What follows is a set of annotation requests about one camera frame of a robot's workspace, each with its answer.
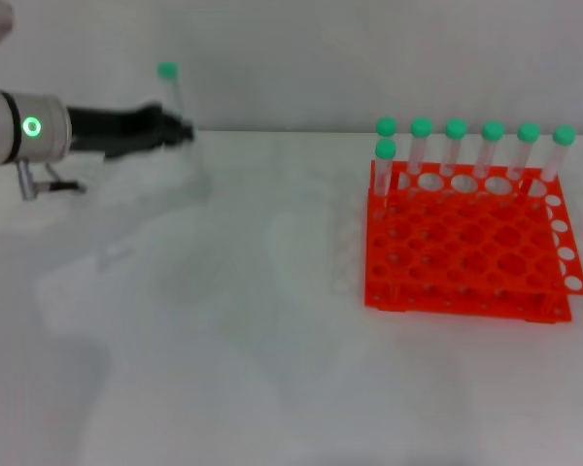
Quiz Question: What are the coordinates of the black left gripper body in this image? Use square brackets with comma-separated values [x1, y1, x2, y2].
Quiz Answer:
[65, 100, 175, 159]

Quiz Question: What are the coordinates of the clear test tube green cap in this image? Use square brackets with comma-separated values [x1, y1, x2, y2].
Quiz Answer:
[155, 61, 213, 198]
[375, 116, 399, 143]
[541, 124, 578, 182]
[406, 116, 433, 195]
[506, 121, 541, 200]
[473, 119, 505, 198]
[374, 138, 398, 219]
[439, 118, 468, 195]

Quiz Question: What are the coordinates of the orange plastic test tube rack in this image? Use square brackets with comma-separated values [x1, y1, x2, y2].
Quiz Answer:
[363, 159, 583, 324]

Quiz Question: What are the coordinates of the black cable with silver plug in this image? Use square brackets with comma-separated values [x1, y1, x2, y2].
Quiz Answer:
[16, 159, 87, 201]

